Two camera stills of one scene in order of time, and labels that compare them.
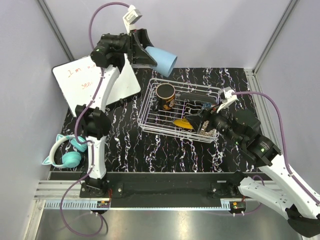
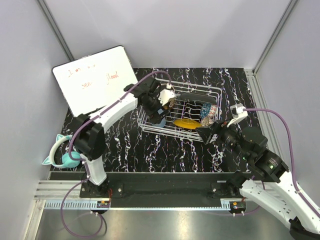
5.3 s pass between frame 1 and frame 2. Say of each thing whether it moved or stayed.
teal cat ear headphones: stayed
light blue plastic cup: moved
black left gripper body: moved
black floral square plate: stayed
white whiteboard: stayed
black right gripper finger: moved
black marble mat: stayed
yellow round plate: stayed
